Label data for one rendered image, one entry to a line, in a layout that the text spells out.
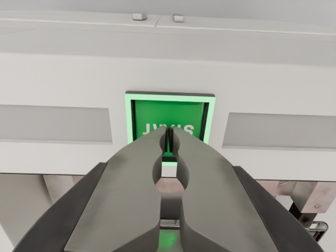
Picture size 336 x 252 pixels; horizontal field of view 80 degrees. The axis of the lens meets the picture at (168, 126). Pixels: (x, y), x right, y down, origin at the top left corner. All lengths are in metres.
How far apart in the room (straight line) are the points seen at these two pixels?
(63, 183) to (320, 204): 0.32
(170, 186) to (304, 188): 0.18
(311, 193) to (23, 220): 0.34
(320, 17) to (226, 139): 1.18
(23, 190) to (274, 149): 0.25
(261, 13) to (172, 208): 0.98
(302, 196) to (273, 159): 0.16
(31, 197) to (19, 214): 0.02
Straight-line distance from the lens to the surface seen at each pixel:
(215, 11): 1.11
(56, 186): 0.28
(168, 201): 0.41
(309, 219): 0.37
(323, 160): 0.20
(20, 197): 0.27
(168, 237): 0.35
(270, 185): 0.28
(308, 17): 1.27
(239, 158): 0.17
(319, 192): 0.32
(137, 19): 0.47
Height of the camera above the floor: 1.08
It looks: 60 degrees down
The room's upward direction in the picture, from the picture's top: 179 degrees clockwise
